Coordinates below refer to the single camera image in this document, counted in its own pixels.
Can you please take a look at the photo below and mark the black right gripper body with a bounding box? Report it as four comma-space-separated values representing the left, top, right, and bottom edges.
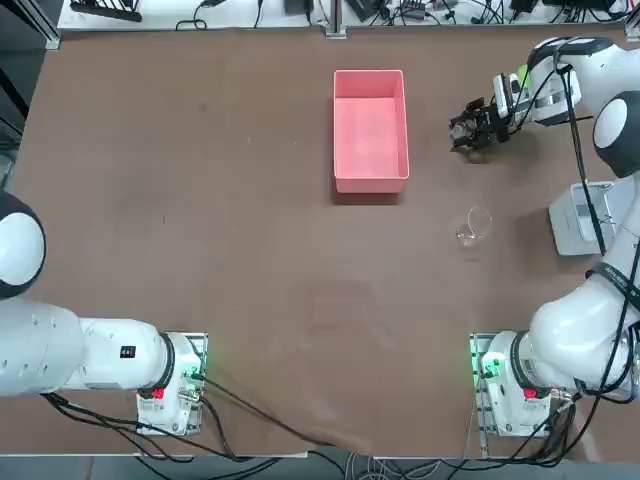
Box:
487, 107, 512, 145

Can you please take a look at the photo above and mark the large glass beaker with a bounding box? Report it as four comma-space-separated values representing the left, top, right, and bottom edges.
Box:
453, 206, 496, 250

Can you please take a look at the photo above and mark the pink plastic container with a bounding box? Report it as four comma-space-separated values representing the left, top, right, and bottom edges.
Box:
332, 68, 411, 195

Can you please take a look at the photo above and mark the white bin with lid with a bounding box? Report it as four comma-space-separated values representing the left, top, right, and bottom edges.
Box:
548, 180, 626, 258

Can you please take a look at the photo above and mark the black finned device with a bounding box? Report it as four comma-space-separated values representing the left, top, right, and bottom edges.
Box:
69, 0, 144, 22

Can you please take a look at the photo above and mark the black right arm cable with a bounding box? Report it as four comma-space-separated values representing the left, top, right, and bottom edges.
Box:
554, 39, 609, 254

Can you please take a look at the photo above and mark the aluminium frame post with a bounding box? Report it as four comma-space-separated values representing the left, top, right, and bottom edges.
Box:
323, 0, 348, 39

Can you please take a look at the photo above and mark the aluminium frame profile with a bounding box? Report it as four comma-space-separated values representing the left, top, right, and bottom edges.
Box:
19, 0, 62, 50

